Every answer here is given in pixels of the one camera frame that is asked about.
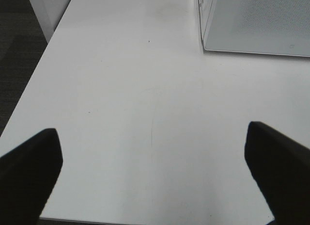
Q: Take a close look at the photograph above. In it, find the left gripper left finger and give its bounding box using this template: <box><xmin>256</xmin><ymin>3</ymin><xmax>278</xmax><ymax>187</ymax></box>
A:
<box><xmin>0</xmin><ymin>128</ymin><xmax>63</xmax><ymax>225</ymax></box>

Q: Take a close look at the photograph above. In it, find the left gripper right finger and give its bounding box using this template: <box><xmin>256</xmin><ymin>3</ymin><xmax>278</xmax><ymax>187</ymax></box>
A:
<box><xmin>244</xmin><ymin>121</ymin><xmax>310</xmax><ymax>225</ymax></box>

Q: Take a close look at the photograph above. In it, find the white microwave door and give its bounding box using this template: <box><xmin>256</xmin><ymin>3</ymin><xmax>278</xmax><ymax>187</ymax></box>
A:
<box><xmin>206</xmin><ymin>0</ymin><xmax>310</xmax><ymax>57</ymax></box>

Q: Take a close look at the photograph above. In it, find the white microwave oven body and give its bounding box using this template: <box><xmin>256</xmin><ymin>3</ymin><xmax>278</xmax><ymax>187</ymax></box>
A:
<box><xmin>198</xmin><ymin>0</ymin><xmax>217</xmax><ymax>49</ymax></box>

